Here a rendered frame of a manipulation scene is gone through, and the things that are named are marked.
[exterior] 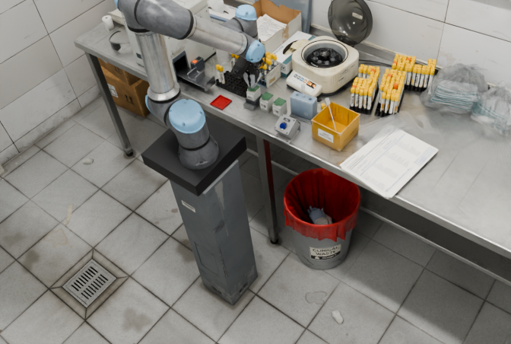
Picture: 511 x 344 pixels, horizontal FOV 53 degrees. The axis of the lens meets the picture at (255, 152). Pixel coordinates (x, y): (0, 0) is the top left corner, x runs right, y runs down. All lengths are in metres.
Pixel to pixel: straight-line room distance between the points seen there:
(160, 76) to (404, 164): 0.92
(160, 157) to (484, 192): 1.16
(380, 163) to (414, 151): 0.14
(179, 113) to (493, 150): 1.15
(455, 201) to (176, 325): 1.44
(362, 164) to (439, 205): 0.30
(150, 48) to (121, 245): 1.49
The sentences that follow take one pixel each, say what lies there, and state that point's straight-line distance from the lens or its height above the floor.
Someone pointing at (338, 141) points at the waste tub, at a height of 0.93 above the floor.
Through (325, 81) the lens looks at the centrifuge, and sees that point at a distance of 2.17.
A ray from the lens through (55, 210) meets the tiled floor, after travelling 3.28.
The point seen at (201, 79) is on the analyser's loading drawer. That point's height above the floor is 0.91.
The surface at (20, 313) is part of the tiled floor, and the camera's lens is 2.97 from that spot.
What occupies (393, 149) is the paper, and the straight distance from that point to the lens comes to 2.00.
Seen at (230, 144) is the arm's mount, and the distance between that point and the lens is 1.95.
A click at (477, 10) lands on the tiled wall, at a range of 2.15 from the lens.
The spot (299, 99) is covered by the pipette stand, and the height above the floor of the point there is 0.97.
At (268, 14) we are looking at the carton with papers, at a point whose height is 0.95.
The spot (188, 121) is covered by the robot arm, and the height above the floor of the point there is 1.16.
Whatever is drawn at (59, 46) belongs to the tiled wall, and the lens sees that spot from 3.61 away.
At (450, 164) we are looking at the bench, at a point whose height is 0.88.
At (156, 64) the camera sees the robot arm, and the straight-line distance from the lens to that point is 1.76.
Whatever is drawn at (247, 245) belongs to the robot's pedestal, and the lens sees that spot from 2.40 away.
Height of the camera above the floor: 2.33
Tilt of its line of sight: 46 degrees down
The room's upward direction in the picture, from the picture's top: 8 degrees counter-clockwise
